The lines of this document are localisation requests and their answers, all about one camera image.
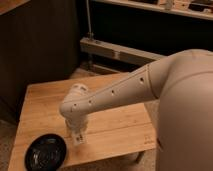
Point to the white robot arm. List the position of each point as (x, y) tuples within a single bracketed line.
[(182, 84)]

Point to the upper wooden shelf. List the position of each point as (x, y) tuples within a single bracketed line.
[(177, 7)]

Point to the black ceramic bowl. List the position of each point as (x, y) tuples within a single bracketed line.
[(45, 153)]

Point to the white plastic bottle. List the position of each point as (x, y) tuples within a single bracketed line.
[(78, 138)]

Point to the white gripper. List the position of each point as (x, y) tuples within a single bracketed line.
[(78, 124)]

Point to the metal shelf beam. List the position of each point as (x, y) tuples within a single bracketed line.
[(117, 52)]

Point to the wooden table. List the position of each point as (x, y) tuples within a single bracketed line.
[(110, 133)]

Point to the metal vertical pole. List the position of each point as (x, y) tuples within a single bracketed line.
[(90, 32)]

